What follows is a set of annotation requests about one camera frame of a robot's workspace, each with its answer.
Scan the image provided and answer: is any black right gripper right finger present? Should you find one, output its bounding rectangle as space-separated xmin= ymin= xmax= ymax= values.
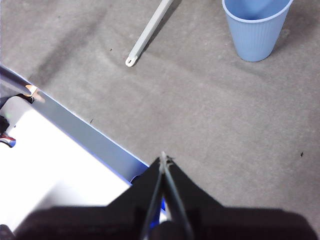
xmin=161 ymin=156 xmax=315 ymax=240

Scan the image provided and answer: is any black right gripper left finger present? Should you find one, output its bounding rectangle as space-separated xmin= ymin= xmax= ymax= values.
xmin=13 ymin=156 xmax=165 ymax=240

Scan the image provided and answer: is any blue ribbed plastic cup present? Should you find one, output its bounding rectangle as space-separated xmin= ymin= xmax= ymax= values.
xmin=221 ymin=0 xmax=294 ymax=63

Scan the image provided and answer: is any grey-handled sponge cup brush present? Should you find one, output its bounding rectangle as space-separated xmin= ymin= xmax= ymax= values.
xmin=124 ymin=0 xmax=175 ymax=68

